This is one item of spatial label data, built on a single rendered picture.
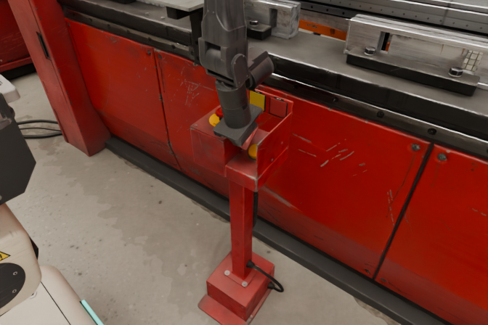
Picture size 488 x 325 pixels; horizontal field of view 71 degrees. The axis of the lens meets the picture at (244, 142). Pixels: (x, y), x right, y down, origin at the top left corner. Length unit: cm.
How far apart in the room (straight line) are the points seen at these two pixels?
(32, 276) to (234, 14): 58
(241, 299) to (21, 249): 78
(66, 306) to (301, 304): 80
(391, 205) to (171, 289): 88
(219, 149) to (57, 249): 109
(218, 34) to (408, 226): 78
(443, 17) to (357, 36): 31
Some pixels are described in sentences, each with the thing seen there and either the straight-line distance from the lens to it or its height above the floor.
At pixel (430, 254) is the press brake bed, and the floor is 42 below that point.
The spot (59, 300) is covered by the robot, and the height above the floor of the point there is 28.
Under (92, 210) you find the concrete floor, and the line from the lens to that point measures 182.
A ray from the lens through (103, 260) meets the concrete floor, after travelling 162.
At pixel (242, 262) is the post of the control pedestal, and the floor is 23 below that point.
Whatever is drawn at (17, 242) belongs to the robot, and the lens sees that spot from 70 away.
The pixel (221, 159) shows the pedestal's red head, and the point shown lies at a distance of 83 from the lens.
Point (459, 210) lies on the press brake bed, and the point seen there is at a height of 61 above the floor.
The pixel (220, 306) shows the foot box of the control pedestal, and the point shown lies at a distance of 140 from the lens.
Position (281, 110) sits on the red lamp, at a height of 81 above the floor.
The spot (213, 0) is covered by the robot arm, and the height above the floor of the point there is 111.
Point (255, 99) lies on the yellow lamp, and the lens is 88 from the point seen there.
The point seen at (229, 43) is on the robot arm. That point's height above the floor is 105.
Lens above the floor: 126
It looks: 38 degrees down
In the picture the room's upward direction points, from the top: straight up
